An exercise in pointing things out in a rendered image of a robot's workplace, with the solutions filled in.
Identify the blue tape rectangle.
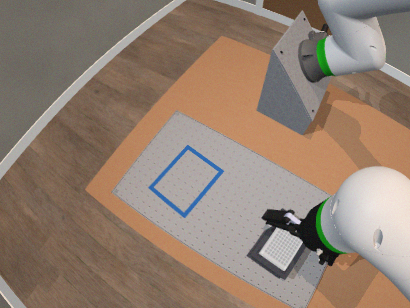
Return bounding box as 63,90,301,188
148,145,224,218

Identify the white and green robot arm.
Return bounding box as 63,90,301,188
298,0,410,302

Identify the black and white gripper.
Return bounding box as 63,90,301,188
262,209,339,266

